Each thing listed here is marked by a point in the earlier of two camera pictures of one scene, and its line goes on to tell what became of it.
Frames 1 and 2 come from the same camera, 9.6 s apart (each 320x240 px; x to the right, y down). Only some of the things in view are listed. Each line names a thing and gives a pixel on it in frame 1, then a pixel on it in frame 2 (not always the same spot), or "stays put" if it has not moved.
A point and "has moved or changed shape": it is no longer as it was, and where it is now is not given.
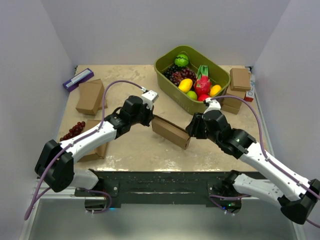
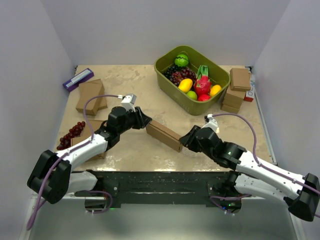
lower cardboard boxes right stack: (230, 104) stays put
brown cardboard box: (169, 132) has moved or changed shape
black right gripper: (193, 128) → (186, 140)
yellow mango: (185, 85) stays put
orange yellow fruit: (214, 90) stays put
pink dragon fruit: (202, 85) stays put
